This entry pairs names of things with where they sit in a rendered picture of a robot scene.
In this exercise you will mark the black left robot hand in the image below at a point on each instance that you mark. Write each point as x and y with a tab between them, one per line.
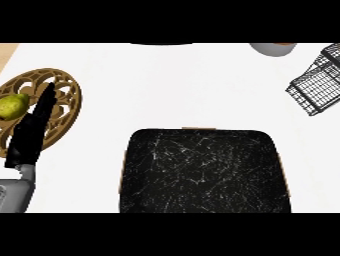
28	136

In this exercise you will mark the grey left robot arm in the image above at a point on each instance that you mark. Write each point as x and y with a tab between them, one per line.
8	193

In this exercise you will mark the round brown openwork tray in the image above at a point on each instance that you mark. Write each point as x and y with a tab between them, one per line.
64	100

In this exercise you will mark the black marbled tray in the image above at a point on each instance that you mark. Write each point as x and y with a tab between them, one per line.
205	171

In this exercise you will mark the grey bowl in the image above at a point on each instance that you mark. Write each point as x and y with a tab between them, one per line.
273	49

